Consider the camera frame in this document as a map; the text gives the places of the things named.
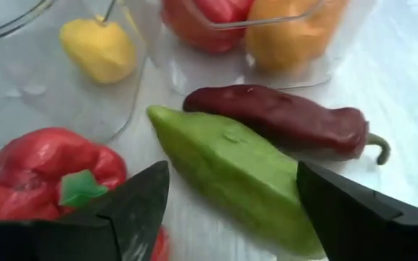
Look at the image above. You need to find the red apple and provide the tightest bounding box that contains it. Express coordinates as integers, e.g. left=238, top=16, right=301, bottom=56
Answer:
left=160, top=0, right=255, bottom=55

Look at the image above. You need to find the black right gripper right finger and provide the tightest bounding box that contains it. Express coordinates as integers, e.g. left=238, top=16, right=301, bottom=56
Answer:
left=295, top=160, right=418, bottom=261

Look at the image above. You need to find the clear plastic bin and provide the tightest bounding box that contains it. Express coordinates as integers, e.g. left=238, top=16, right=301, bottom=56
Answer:
left=0, top=0, right=148, bottom=146
left=132, top=0, right=362, bottom=96

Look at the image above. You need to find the dark red chili pepper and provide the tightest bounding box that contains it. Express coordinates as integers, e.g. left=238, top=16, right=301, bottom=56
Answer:
left=182, top=84, right=392, bottom=167

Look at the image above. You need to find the orange bell pepper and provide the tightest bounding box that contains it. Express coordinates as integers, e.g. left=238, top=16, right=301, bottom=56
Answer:
left=244, top=0, right=350, bottom=73

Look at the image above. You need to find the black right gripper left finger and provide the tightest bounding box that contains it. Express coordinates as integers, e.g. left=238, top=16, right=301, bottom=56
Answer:
left=0, top=160, right=171, bottom=261

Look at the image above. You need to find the green mango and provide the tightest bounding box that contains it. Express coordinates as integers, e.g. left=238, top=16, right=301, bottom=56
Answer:
left=146, top=104, right=326, bottom=259

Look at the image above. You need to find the yellow lemon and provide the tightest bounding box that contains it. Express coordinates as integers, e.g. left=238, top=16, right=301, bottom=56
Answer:
left=59, top=14, right=138, bottom=85

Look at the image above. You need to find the red bell pepper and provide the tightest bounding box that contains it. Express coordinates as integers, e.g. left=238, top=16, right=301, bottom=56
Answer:
left=0, top=126, right=170, bottom=261

